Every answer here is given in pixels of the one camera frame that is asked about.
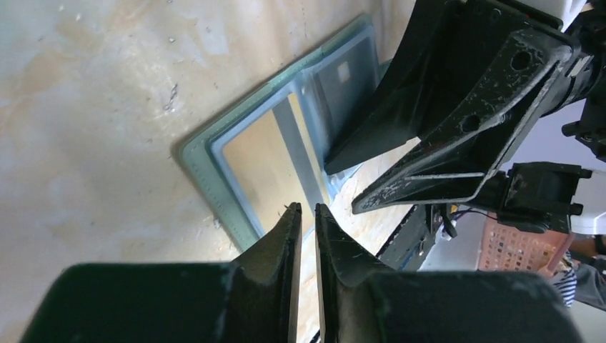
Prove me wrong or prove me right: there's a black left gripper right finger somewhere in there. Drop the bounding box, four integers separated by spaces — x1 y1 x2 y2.
315 204 582 342

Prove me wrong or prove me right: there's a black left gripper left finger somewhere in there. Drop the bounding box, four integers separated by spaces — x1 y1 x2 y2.
21 203 302 342

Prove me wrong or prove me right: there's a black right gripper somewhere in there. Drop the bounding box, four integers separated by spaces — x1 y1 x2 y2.
352 1 605 232

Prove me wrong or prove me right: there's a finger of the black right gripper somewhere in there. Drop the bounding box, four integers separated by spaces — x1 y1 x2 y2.
324 1 530 175

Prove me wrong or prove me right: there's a grey card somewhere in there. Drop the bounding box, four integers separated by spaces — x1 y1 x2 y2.
311 32 378 157

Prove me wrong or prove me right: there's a sage green card holder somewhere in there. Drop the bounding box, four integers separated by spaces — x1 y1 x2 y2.
176 14 385 251

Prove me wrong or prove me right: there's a gold card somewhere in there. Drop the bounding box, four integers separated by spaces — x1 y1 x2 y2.
222 93 329 235

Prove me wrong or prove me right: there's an orange plastic basket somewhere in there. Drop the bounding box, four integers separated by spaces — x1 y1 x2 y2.
477 219 574 278

